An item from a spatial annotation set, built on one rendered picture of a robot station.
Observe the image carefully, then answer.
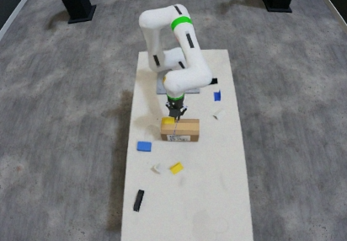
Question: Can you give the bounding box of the blue rectangular block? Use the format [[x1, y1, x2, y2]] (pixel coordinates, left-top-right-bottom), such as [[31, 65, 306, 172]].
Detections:
[[137, 141, 152, 152]]

